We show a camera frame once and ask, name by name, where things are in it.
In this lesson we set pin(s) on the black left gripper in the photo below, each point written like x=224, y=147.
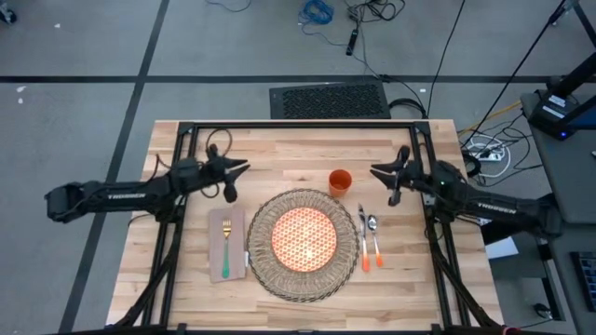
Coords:
x=219, y=170

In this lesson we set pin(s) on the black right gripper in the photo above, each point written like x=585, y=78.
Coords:
x=404, y=174

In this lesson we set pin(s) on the orange plastic cup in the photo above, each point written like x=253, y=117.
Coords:
x=340, y=182

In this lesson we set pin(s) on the beige cloth napkin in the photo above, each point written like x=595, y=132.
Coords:
x=237, y=246

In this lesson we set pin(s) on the orange white patterned plate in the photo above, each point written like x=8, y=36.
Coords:
x=304, y=239

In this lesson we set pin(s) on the round woven straw placemat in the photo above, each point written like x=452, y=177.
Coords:
x=302, y=288

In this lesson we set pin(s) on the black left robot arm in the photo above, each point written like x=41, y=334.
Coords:
x=125, y=197

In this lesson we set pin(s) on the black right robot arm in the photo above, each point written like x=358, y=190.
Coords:
x=489, y=205

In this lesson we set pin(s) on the black floor mat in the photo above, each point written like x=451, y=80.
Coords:
x=326, y=100

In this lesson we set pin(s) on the white power strip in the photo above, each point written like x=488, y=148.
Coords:
x=488, y=156

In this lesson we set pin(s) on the black desk leg beam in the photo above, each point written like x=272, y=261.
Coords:
x=512, y=230

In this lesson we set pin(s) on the white paper sheet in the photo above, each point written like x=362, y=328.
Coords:
x=503, y=249

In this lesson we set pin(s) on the black box with blue light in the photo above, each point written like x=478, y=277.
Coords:
x=551, y=111

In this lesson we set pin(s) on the grey desk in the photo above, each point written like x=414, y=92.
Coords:
x=559, y=279
x=572, y=186

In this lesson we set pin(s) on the black computer mouse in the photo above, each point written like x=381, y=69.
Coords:
x=542, y=311

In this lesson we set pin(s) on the black keyboard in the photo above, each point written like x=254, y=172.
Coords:
x=587, y=279

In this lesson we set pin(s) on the black caster wheel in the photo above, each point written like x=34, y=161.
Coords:
x=7, y=16

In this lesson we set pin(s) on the black metal table frame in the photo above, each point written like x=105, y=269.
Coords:
x=302, y=124

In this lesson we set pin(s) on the black camera stand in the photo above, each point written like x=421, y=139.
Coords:
x=577, y=74

